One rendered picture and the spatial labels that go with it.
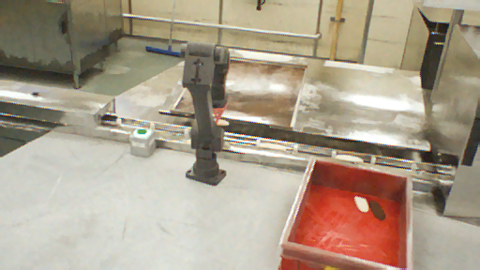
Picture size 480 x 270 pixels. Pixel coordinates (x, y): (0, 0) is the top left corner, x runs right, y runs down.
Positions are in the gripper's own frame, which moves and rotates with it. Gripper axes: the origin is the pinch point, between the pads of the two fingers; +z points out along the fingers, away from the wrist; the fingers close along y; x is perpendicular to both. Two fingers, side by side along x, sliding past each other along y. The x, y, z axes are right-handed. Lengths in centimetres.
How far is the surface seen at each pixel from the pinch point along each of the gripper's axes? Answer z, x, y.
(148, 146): 7.0, 20.7, -15.5
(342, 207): 11, -49, -27
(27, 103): 1, 73, -8
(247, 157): 8.6, -14.1, -8.7
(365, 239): 11, -56, -41
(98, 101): 0.9, 49.0, 2.8
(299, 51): 79, 2, 371
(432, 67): 19, -102, 165
